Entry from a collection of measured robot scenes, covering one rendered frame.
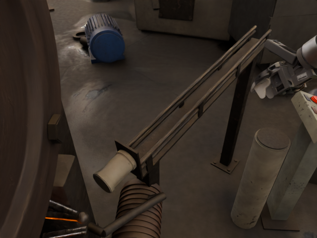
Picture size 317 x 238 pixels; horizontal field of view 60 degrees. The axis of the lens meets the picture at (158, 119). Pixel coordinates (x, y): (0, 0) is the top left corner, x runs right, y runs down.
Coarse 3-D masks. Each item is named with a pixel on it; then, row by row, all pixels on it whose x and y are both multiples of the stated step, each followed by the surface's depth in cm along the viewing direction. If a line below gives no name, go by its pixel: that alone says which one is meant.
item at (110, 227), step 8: (152, 200) 72; (160, 200) 73; (136, 208) 69; (144, 208) 70; (128, 216) 66; (112, 224) 63; (120, 224) 64; (96, 232) 61; (104, 232) 61; (112, 232) 63
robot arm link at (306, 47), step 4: (312, 40) 66; (304, 44) 68; (308, 44) 66; (312, 44) 65; (316, 44) 64; (304, 48) 67; (308, 48) 66; (312, 48) 65; (316, 48) 64; (304, 52) 67; (308, 52) 66; (312, 52) 65; (316, 52) 64; (304, 56) 67; (308, 56) 66; (312, 56) 65; (316, 56) 65; (308, 60) 66; (312, 60) 66; (316, 60) 65; (312, 64) 66; (316, 64) 66
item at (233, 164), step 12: (252, 72) 116; (240, 84) 120; (240, 96) 123; (240, 108) 126; (228, 120) 135; (240, 120) 133; (228, 132) 138; (228, 144) 143; (228, 156) 147; (156, 168) 78; (228, 168) 150; (144, 180) 79; (156, 180) 81
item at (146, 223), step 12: (132, 180) 81; (120, 192) 83; (132, 192) 77; (144, 192) 77; (156, 192) 79; (120, 204) 78; (132, 204) 75; (156, 204) 77; (120, 216) 73; (144, 216) 72; (156, 216) 75; (120, 228) 71; (132, 228) 69; (144, 228) 70; (156, 228) 73
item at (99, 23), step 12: (96, 24) 231; (108, 24) 225; (96, 36) 217; (108, 36) 218; (120, 36) 223; (96, 48) 221; (108, 48) 224; (120, 48) 227; (96, 60) 242; (108, 60) 231
